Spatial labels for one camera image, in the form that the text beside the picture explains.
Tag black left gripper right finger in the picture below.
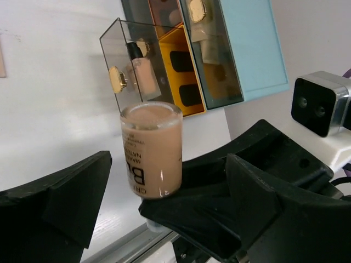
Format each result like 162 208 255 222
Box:
139 155 350 262

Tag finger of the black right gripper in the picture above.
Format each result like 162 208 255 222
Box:
181 119 333 192

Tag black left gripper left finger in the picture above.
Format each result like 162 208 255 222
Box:
1 151 112 262

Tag clear top drawer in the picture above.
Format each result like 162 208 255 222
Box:
179 1 244 110

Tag clear drawer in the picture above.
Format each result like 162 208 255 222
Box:
100 18 174 110
148 0 183 38
179 1 244 110

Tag foundation bottle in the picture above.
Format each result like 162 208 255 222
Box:
120 101 183 199

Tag beige foundation tube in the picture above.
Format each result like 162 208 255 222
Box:
190 17 220 65

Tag clear bottom drawer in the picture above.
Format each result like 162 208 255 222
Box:
100 18 174 110

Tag beige makeup sponge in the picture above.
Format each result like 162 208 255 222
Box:
168 9 182 27

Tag teal yellow drawer cabinet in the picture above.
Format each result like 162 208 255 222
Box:
122 1 288 116

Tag aluminium table frame rails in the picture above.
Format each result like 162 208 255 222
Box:
81 224 173 262

